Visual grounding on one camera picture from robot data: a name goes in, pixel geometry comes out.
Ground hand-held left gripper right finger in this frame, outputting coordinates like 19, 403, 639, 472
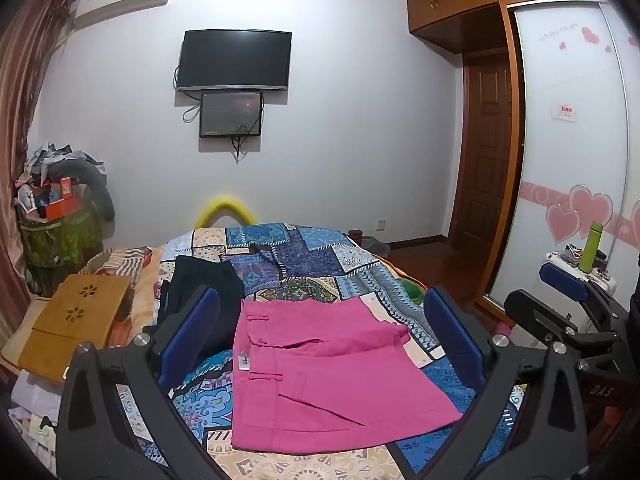
423, 285, 590, 480

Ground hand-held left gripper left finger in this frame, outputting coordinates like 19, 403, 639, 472
55, 285, 236, 480

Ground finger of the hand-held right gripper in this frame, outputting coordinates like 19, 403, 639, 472
503, 289, 618, 356
539, 261, 627, 334

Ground pink pants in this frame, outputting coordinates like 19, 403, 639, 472
231, 296, 463, 453

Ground dark pants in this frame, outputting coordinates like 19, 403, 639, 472
157, 255, 246, 361

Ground green bottle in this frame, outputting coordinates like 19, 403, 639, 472
578, 221, 605, 272

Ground green cloth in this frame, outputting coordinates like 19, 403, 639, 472
404, 280, 427, 307

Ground orange floral bedsheet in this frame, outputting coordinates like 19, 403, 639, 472
107, 247, 168, 351

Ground striped pillow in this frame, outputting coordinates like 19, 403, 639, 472
80, 246, 153, 281

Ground white heart-print wardrobe door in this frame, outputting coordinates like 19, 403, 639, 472
487, 0, 640, 311

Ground wooden lap table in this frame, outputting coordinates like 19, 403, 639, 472
17, 274, 132, 386

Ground patchwork printed blanket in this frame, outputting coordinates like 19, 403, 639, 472
115, 222, 526, 480

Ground brown wooden door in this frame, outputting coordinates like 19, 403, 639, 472
447, 52, 516, 261

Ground green laundry basket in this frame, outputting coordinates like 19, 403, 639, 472
20, 200, 108, 268

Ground grey stuffed cushion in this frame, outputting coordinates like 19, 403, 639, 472
82, 160, 117, 222

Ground pile of white cloths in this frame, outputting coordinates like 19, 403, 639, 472
7, 370, 66, 471

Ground red box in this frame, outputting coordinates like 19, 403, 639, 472
37, 177, 83, 221

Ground pile of clothes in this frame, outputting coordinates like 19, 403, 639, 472
15, 142, 108, 196

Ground brown pink curtain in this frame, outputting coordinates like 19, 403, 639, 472
0, 0, 76, 311

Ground wooden overhead cabinet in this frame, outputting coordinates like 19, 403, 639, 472
406, 0, 640, 53

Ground black monitor cable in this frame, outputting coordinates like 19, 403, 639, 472
230, 127, 262, 162

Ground small black wall monitor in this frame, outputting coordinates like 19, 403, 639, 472
199, 91, 264, 138

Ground wall-mounted black television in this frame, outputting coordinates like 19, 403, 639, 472
177, 30, 293, 92

